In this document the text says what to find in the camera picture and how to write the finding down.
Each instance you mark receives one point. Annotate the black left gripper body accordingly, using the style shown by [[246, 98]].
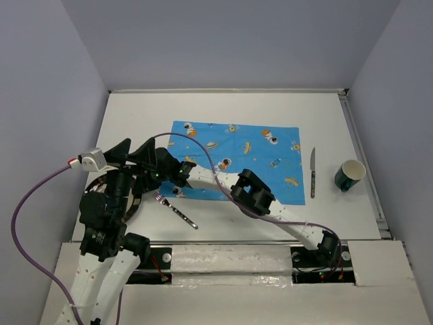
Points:
[[119, 181]]

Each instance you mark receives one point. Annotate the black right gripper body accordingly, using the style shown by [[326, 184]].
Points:
[[153, 179]]

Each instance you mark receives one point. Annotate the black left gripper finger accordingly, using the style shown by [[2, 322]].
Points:
[[117, 155], [145, 155]]

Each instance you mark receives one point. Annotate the black rimmed dinner plate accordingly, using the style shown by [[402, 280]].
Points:
[[134, 201]]

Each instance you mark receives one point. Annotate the steel fork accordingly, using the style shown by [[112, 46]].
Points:
[[163, 201]]

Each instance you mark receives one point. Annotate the blue space-print cloth placemat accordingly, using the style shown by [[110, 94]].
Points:
[[272, 153]]

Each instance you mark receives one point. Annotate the teal mug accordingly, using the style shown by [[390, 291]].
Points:
[[350, 173]]

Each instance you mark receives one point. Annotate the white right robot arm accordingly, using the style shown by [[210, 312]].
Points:
[[253, 197]]

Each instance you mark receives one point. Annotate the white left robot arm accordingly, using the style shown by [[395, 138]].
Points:
[[108, 254]]

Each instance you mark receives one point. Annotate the steel knife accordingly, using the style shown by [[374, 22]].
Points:
[[313, 173]]

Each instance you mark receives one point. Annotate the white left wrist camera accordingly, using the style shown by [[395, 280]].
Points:
[[92, 160]]

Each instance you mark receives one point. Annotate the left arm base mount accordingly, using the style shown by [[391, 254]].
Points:
[[156, 270]]

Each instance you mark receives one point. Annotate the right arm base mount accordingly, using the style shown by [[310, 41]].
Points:
[[308, 270]]

